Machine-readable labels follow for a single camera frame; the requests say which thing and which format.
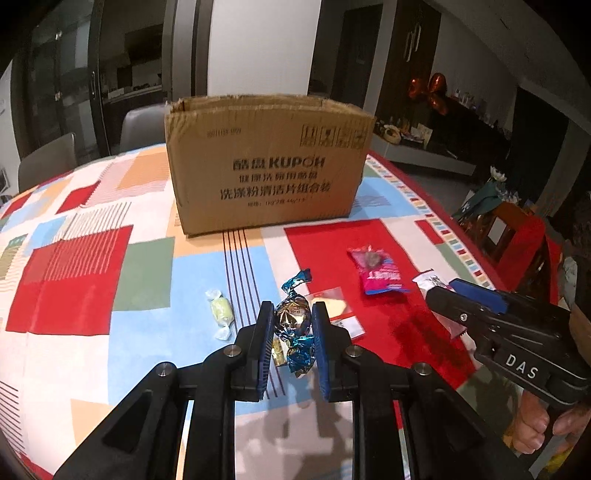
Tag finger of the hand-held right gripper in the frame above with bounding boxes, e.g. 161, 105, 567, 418
450, 278, 509, 312
425, 287, 490, 344

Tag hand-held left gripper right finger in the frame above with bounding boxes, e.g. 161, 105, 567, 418
311, 301, 532, 480

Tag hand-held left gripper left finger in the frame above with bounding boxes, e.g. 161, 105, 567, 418
53, 301, 277, 480

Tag blue gold foil candy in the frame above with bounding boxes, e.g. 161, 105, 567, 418
274, 269, 317, 379

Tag brown cardboard box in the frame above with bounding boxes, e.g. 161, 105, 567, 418
164, 95, 377, 238

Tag person's right hand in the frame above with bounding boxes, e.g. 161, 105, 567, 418
510, 388, 591, 454

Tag clear packet with yellow snack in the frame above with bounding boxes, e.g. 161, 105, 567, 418
307, 287, 363, 340

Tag pale green wrapped candy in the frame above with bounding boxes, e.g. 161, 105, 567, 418
204, 288, 237, 342

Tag red wooden chair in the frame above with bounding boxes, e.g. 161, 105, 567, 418
457, 200, 561, 289

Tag pink snack packet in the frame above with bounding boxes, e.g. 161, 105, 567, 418
347, 246, 411, 297

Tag colourful patchwork tablecloth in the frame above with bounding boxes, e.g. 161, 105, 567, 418
0, 143, 522, 480

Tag white low cabinet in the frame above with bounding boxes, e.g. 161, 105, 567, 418
369, 134, 476, 176

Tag red foil balloons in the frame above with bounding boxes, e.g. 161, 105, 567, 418
407, 73, 448, 116

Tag dark tall wardrobe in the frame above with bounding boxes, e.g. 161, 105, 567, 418
381, 16, 439, 121

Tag grey dining chair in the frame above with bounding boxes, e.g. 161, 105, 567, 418
17, 133, 78, 192
119, 105, 169, 153

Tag dark interior door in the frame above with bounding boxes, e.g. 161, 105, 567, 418
339, 4, 384, 116

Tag dark sliding glass door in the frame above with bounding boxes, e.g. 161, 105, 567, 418
11, 0, 208, 158

